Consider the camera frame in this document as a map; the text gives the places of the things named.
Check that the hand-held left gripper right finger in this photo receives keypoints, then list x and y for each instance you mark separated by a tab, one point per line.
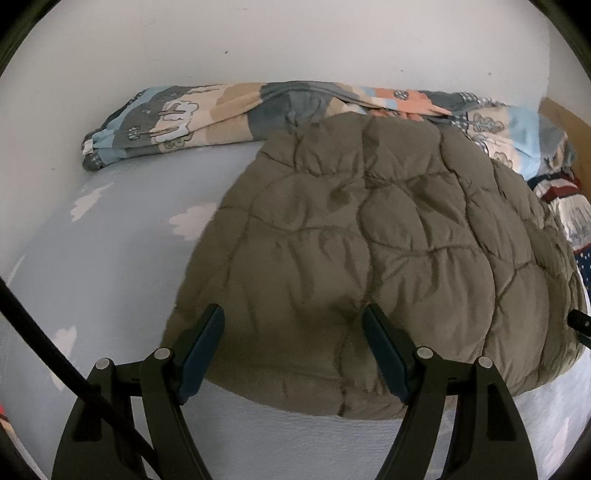
385	355

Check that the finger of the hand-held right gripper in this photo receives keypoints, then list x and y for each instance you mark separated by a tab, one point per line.
581	325

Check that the cartoon printed quilt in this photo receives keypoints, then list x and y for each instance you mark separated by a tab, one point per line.
194	120

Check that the navy dotted pillow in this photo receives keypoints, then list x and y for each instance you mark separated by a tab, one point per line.
584	265

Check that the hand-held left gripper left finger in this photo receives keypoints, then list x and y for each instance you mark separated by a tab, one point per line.
203	350

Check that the olive quilted blanket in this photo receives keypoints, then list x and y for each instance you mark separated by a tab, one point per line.
369	240

